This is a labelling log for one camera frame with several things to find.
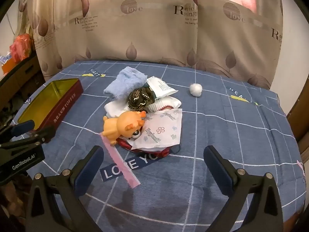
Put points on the red and gold tin box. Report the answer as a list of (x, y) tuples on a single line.
[(60, 101)]

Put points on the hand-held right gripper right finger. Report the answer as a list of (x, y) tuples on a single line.
[(218, 170)]

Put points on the wooden furniture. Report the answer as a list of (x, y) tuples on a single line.
[(299, 116)]

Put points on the white cotton ball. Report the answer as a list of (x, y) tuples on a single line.
[(195, 90)]

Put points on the light blue fluffy sock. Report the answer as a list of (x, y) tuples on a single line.
[(125, 80)]

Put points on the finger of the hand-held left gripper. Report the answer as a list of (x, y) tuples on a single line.
[(39, 135), (23, 127)]

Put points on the beige leaf printed curtain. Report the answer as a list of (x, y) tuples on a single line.
[(157, 33)]

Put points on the white floral printed packet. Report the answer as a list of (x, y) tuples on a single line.
[(161, 128)]

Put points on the white tissue packet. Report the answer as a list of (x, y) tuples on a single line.
[(159, 87)]

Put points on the brown checked cloth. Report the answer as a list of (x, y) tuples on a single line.
[(140, 99)]

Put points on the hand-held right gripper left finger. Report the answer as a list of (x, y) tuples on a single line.
[(87, 171)]

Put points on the white knit glove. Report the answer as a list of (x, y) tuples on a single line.
[(166, 102)]

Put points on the orange plastic bag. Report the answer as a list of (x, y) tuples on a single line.
[(21, 47)]

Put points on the orange toy pig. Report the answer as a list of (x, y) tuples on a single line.
[(118, 125)]

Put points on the orange box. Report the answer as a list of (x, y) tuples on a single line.
[(9, 66)]

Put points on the blue checked bedsheet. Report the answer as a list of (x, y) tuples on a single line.
[(229, 130)]

